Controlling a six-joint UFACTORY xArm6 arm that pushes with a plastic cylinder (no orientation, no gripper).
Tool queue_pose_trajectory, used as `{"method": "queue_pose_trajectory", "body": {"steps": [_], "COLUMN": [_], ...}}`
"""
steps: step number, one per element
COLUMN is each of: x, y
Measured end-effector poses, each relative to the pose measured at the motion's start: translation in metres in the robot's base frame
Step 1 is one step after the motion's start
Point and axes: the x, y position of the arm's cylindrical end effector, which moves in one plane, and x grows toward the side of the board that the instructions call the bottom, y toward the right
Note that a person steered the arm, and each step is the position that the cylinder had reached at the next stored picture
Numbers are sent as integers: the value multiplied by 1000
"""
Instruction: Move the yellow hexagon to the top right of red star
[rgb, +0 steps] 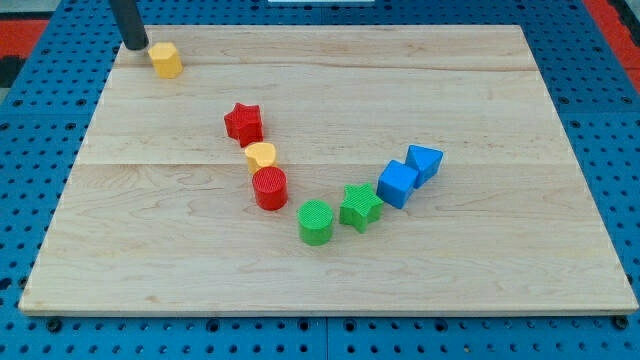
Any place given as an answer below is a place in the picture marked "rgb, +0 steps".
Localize green cylinder block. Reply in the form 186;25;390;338
297;199;334;246

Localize blue triangle block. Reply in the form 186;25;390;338
405;144;444;189

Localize blue cube block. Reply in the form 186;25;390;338
376;160;418;209

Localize light wooden board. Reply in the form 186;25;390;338
19;25;638;317

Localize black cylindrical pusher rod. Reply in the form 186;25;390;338
109;0;149;51

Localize red cylinder block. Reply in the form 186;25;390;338
252;166;288;211

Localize red star block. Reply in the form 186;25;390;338
224;103;263;148

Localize yellow heart block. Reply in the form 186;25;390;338
244;142;278;175

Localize green star block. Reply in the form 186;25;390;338
339;183;384;233

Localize yellow hexagon block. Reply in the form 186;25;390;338
148;42;183;79

